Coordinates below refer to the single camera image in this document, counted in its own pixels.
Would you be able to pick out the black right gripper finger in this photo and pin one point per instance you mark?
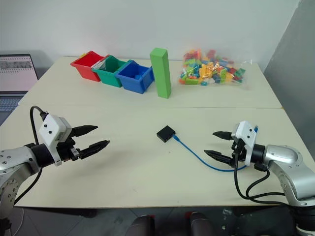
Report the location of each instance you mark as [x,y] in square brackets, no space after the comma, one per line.
[219,156]
[222,135]

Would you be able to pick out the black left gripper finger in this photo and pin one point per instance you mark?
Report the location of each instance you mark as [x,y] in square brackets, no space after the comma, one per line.
[85,129]
[94,148]

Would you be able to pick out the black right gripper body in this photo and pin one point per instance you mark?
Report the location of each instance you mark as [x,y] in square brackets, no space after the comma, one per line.
[238,153]

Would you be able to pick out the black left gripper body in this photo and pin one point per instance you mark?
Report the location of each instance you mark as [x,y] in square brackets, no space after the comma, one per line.
[67,151]

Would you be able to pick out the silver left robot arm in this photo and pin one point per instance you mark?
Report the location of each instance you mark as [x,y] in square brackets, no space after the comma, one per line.
[14,159]

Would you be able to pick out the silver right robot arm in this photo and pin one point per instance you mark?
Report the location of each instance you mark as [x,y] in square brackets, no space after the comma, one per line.
[283,155]

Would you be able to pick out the small black box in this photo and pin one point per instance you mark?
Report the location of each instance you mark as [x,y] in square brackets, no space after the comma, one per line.
[165,132]

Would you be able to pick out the green plastic bin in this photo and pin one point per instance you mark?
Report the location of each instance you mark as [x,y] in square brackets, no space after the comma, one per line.
[108,78]

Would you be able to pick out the red plastic bin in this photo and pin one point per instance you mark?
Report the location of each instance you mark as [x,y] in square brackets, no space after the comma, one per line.
[85,68]

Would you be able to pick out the clear bag of colourful bricks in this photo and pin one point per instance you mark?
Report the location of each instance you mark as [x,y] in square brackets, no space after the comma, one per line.
[209,71]

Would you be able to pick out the blue plastic bin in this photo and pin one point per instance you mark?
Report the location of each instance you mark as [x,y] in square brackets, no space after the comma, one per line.
[133,84]

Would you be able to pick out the clear plastic wrapper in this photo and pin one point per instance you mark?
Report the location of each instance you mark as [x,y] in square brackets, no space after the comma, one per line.
[102,66]

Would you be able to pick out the dark rounded shape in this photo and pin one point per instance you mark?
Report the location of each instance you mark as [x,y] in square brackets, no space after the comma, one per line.
[200,225]
[144,226]

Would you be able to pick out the small yellow piece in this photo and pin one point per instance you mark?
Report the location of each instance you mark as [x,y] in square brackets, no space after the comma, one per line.
[83,55]

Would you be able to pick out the tall green block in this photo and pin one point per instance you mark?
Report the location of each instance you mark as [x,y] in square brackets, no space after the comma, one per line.
[163,73]

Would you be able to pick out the open laptop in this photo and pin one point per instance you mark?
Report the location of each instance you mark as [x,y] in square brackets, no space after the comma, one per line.
[14,78]

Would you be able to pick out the grey partition panel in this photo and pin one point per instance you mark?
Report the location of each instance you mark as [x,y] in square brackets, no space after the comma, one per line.
[292,61]

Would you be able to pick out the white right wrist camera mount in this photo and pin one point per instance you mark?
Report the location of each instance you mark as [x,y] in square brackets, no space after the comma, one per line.
[243,130]

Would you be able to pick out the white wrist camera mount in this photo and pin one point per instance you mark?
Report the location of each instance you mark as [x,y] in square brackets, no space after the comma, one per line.
[243,130]
[50,127]

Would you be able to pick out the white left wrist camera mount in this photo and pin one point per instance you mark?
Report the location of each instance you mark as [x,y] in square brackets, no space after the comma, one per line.
[50,127]

